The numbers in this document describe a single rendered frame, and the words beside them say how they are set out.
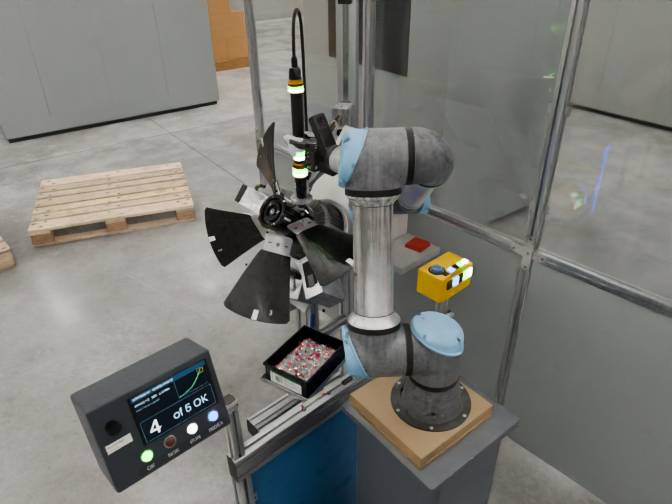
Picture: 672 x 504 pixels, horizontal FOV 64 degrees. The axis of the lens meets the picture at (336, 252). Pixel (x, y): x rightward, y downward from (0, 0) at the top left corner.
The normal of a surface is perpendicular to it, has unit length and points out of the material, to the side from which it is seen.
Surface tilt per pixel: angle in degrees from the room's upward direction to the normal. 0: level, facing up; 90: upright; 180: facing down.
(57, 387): 0
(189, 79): 90
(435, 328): 7
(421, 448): 1
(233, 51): 90
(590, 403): 90
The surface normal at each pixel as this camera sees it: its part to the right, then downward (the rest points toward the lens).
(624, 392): -0.74, 0.36
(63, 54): 0.58, 0.41
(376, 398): -0.02, -0.85
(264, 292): 0.04, -0.17
